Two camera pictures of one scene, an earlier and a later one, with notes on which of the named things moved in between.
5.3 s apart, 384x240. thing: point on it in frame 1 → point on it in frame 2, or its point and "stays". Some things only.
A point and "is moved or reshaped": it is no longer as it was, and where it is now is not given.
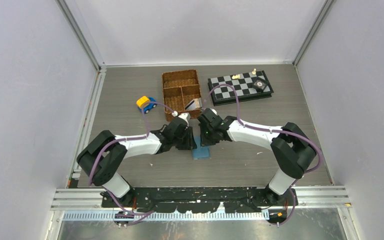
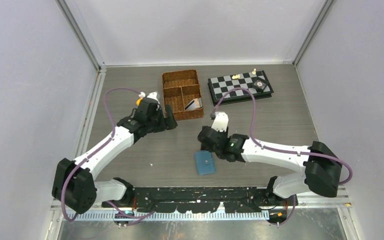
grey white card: x=195 y=104 stays
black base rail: x=185 y=199 stays
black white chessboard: x=243 y=81 stays
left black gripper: x=190 y=144 → x=167 y=123
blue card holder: x=201 y=152 is moved or reshaped
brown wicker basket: x=182 y=94 stays
